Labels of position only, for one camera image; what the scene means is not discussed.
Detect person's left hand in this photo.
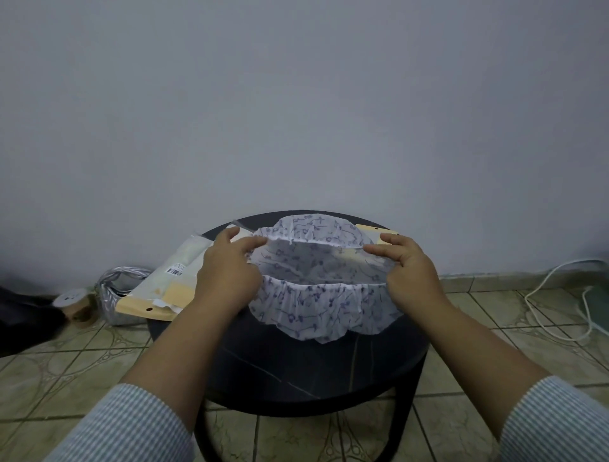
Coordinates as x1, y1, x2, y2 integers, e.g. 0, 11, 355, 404
192, 226, 268, 317

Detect person's right hand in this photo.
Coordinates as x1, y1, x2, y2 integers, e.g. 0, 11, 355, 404
363, 233, 446, 315

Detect yellow-edged packet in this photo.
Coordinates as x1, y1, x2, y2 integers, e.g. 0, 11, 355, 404
159, 220, 256, 310

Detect cream packet with barcode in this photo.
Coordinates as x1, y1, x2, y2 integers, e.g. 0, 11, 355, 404
115, 233, 215, 320

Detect stack of yellow small pouches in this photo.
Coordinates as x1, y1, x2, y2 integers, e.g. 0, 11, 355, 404
355, 223, 400, 260

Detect person's left forearm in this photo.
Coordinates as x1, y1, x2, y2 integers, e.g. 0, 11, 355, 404
43, 304, 239, 462

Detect person's right forearm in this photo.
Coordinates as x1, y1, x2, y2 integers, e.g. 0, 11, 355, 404
409, 300, 609, 462

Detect silver quilted handbag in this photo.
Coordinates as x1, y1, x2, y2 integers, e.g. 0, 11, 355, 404
94, 266, 155, 327

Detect black round side table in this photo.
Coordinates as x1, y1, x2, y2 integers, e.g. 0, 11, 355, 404
147, 211, 431, 462

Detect ribbon spool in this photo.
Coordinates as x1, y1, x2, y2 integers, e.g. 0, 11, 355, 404
52, 287, 94, 324

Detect pale green appliance base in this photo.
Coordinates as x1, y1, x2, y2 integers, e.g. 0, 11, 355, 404
582, 285, 609, 334

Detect black bag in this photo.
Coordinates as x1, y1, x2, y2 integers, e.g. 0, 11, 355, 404
0, 285, 67, 358

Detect white cable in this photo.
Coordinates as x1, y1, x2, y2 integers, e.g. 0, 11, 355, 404
523, 259, 609, 341

